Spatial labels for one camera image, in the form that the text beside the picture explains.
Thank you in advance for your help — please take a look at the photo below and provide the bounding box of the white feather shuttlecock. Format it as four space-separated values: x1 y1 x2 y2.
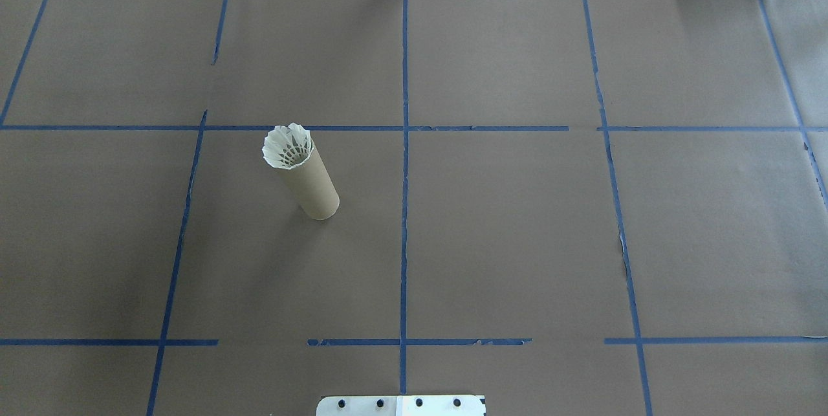
261 123 316 171

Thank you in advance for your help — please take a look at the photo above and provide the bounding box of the brown cardboard tube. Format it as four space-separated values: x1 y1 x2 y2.
267 143 341 221

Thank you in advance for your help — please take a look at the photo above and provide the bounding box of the white metal bracket plate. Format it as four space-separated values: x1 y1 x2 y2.
316 395 486 416

